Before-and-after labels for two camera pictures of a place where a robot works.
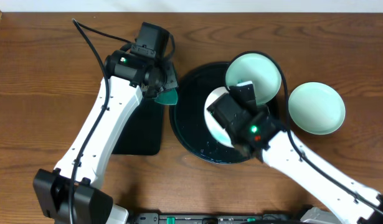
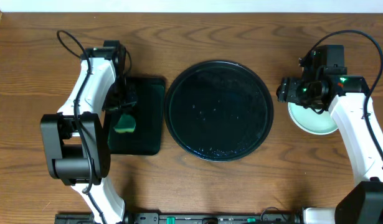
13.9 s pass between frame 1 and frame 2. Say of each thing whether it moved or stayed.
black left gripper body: moved
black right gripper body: moved
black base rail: stayed
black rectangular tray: stayed
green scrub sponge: moved
